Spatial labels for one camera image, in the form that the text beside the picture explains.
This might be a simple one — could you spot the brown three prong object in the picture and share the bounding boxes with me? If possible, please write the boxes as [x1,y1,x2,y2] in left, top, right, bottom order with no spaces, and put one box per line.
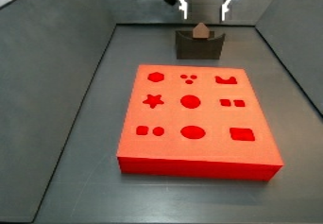
[193,23,209,39]

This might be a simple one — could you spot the dark grey cradle fixture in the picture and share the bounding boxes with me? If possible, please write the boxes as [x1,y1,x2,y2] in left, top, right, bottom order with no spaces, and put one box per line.
[174,30,225,60]

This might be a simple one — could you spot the red shape sorter block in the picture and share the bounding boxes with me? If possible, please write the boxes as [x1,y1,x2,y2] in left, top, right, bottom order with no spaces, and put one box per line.
[115,65,284,181]

